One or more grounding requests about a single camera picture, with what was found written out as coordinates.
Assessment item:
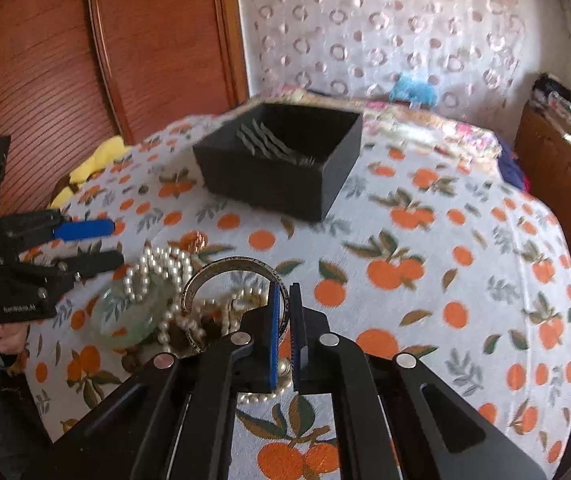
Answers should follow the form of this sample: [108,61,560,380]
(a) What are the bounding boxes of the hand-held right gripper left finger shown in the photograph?
[30,280,286,480]

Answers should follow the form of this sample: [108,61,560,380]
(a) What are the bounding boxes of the orange fruit print cloth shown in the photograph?
[22,110,571,480]

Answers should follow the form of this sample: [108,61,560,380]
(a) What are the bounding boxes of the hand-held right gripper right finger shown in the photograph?
[288,282,549,480]

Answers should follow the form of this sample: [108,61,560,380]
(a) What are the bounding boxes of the white pearl necklace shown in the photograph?
[124,246,283,406]

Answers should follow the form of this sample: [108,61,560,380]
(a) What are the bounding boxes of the circle pattern wall curtain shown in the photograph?
[235,0,571,111]

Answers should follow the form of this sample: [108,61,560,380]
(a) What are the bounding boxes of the green jade bangle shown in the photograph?
[88,285,167,348]

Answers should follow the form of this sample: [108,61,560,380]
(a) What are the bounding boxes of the wooden slatted wardrobe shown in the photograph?
[0,0,251,221]

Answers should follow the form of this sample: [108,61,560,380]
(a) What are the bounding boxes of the black box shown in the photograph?
[192,102,365,223]

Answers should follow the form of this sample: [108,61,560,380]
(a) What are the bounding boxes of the dark blue bed sheet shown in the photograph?
[498,152,531,193]

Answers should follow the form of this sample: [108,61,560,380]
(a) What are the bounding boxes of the grey thin strips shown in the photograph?
[235,119,317,167]

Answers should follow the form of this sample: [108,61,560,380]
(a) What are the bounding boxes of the engraved metal bangle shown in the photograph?
[180,257,293,356]

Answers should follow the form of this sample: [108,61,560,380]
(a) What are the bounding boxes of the wooden side cabinet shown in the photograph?
[514,102,571,281]

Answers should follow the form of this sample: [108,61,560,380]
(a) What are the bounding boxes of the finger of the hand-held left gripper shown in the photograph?
[18,249,126,287]
[0,209,117,252]

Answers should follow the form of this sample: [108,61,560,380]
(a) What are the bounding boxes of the brown wooden bead bracelet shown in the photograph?
[165,300,246,361]

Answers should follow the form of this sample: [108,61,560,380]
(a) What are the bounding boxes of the yellow plush toy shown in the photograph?
[50,136,131,208]

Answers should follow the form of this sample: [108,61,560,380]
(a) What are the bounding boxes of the floral blanket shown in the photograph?
[260,85,503,161]

